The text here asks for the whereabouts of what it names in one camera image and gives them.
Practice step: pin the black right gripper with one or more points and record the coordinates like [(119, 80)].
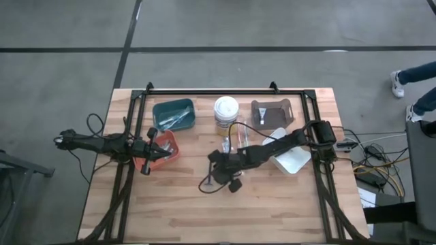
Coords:
[(231, 165)]

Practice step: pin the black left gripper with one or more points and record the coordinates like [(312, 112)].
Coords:
[(143, 149)]

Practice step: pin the orange plastic bin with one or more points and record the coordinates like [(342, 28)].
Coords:
[(160, 165)]

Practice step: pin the red white toothbrush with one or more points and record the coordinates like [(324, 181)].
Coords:
[(239, 134)]

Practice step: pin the blue white toothbrush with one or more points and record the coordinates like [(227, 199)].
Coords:
[(170, 119), (178, 114)]

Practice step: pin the green white toothbrush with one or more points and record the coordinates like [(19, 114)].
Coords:
[(245, 131)]

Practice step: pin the yellow white wipes canister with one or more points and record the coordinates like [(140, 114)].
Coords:
[(226, 109)]

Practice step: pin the small white toothpaste tube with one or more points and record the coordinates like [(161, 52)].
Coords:
[(262, 115)]

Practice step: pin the white plastic bin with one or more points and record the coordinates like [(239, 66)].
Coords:
[(293, 161)]

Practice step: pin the teal plastic bin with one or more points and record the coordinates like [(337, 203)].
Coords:
[(160, 112)]

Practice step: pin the brown plastic bin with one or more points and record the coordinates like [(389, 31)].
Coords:
[(276, 117)]

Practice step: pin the grey metal stand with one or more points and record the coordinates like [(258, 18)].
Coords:
[(30, 169)]

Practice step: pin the black power brick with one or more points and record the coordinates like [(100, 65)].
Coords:
[(369, 178)]

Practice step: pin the white paper sheet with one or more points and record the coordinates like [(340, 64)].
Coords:
[(367, 197)]

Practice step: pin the black power adapter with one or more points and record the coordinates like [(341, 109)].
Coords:
[(373, 150)]

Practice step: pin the person's white shoe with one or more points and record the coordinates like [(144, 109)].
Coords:
[(413, 114), (396, 85)]

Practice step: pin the dark grey equipment cabinet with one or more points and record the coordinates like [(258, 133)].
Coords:
[(422, 170)]

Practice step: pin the person's leg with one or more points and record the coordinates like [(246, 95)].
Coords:
[(426, 102), (419, 72)]

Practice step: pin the black metal table frame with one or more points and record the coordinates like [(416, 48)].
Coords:
[(204, 92)]

